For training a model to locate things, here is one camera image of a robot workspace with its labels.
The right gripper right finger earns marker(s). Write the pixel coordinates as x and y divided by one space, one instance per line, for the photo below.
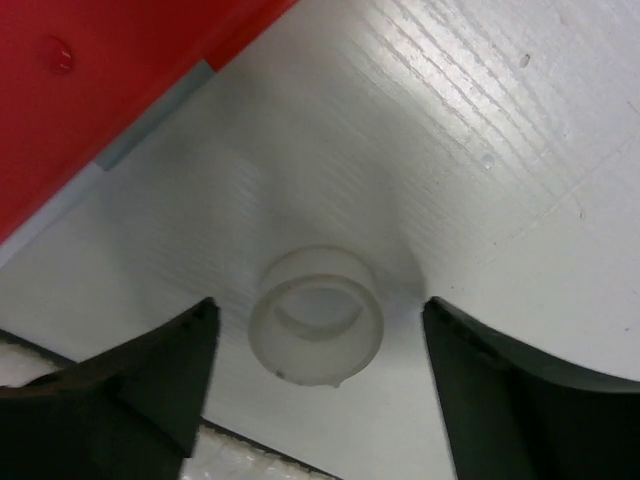
512 411

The red folder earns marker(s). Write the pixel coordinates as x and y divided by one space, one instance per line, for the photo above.
75 74

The small clear tape roll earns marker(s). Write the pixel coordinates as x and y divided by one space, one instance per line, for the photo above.
318 320

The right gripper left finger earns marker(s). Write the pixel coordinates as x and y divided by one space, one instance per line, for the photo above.
132 412

